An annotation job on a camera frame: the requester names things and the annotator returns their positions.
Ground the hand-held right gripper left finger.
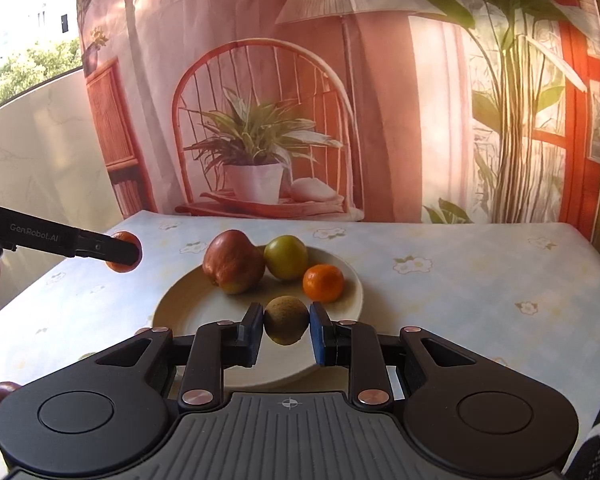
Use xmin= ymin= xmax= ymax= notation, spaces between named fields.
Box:
xmin=92 ymin=303 xmax=265 ymax=409

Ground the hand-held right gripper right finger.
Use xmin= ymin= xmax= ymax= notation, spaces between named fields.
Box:
xmin=309 ymin=301 xmax=483 ymax=407

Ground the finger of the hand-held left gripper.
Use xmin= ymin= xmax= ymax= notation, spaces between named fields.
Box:
xmin=77 ymin=230 xmax=142 ymax=265

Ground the tangerine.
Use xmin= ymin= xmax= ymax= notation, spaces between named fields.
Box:
xmin=302 ymin=264 xmax=345 ymax=303
xmin=105 ymin=231 xmax=143 ymax=274

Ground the brown kiwi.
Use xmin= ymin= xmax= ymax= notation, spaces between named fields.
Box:
xmin=263 ymin=296 xmax=311 ymax=346

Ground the cream round plate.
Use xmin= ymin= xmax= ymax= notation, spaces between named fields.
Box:
xmin=151 ymin=245 xmax=365 ymax=390

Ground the green round fruit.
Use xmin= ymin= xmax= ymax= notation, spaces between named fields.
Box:
xmin=263 ymin=235 xmax=309 ymax=281

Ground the floral tablecloth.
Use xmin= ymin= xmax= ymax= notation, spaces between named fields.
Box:
xmin=0 ymin=210 xmax=600 ymax=480

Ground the window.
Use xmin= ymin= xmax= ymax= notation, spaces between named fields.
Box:
xmin=0 ymin=0 xmax=83 ymax=118

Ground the printed backdrop cloth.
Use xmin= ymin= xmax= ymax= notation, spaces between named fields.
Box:
xmin=75 ymin=0 xmax=600 ymax=241

